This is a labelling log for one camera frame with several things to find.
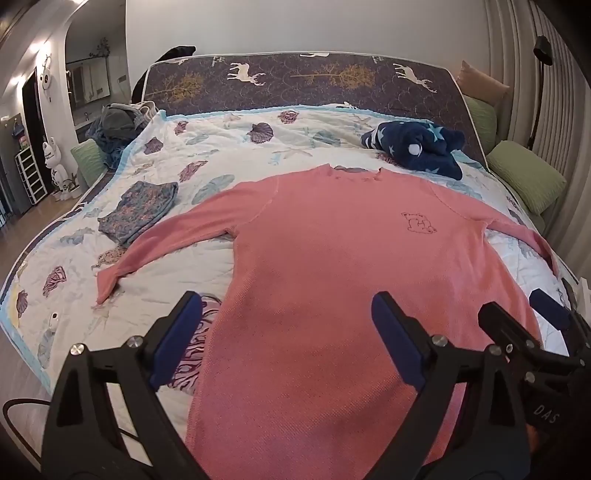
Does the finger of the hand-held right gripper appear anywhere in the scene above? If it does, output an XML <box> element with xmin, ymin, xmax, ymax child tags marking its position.
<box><xmin>530</xmin><ymin>288</ymin><xmax>591</xmax><ymax>356</ymax></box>
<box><xmin>478</xmin><ymin>302</ymin><xmax>578</xmax><ymax>384</ymax></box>

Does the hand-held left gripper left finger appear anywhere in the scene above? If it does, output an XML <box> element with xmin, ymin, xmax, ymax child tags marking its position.
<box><xmin>41</xmin><ymin>291</ymin><xmax>218</xmax><ymax>480</ymax></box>

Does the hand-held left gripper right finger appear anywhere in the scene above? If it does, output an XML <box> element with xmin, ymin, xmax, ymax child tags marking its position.
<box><xmin>369</xmin><ymin>291</ymin><xmax>532</xmax><ymax>480</ymax></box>

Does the pink long-sleeve shirt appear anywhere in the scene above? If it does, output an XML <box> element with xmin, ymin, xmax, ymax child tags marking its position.
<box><xmin>96</xmin><ymin>165</ymin><xmax>561</xmax><ymax>476</ymax></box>

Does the pile of grey blue clothes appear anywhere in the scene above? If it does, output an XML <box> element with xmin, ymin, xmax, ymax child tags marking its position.
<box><xmin>85</xmin><ymin>102</ymin><xmax>160</xmax><ymax>169</ymax></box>

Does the green pillow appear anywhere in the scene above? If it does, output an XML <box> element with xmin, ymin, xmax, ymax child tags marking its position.
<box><xmin>464</xmin><ymin>95</ymin><xmax>498</xmax><ymax>153</ymax></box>
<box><xmin>71</xmin><ymin>138</ymin><xmax>114</xmax><ymax>185</ymax></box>
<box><xmin>487</xmin><ymin>141</ymin><xmax>568</xmax><ymax>215</ymax></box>

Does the folded blue floral garment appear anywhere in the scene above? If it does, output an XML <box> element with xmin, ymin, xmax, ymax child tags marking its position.
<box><xmin>98</xmin><ymin>181</ymin><xmax>179</xmax><ymax>247</ymax></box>

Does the navy star print garment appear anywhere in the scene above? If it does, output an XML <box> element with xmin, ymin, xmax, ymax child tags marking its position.
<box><xmin>360</xmin><ymin>121</ymin><xmax>466</xmax><ymax>181</ymax></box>

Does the white seashell print quilt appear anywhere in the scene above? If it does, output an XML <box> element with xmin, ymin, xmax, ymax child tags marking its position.
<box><xmin>0</xmin><ymin>104</ymin><xmax>578</xmax><ymax>444</ymax></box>

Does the white cat figurine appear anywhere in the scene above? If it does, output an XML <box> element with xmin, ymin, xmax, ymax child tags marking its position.
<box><xmin>42</xmin><ymin>137</ymin><xmax>81</xmax><ymax>201</ymax></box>

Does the white ribbed curtain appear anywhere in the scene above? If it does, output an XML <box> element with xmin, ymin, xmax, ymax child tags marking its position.
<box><xmin>485</xmin><ymin>0</ymin><xmax>591</xmax><ymax>195</ymax></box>

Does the white shelf rack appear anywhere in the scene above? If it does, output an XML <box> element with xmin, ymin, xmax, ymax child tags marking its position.
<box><xmin>15</xmin><ymin>148</ymin><xmax>48</xmax><ymax>206</ymax></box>

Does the orange pillow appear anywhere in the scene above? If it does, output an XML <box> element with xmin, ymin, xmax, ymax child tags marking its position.
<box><xmin>456</xmin><ymin>60</ymin><xmax>511</xmax><ymax>107</ymax></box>

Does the dark shelf unit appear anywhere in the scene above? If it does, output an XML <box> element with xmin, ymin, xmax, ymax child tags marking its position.
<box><xmin>0</xmin><ymin>113</ymin><xmax>25</xmax><ymax>227</ymax></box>

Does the black floor lamp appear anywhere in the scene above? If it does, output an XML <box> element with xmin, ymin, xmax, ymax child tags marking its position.
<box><xmin>526</xmin><ymin>36</ymin><xmax>553</xmax><ymax>151</ymax></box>

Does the dark deer print mattress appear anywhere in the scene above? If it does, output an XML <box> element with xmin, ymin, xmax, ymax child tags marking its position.
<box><xmin>141</xmin><ymin>52</ymin><xmax>490</xmax><ymax>167</ymax></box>

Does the black cloth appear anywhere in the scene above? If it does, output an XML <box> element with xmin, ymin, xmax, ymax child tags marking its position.
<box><xmin>130</xmin><ymin>45</ymin><xmax>197</xmax><ymax>104</ymax></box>

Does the black cable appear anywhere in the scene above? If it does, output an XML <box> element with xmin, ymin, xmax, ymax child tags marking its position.
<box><xmin>2</xmin><ymin>398</ymin><xmax>51</xmax><ymax>462</ymax></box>

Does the white wall clock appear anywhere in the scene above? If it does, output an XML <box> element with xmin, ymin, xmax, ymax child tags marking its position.
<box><xmin>39</xmin><ymin>54</ymin><xmax>54</xmax><ymax>100</ymax></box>

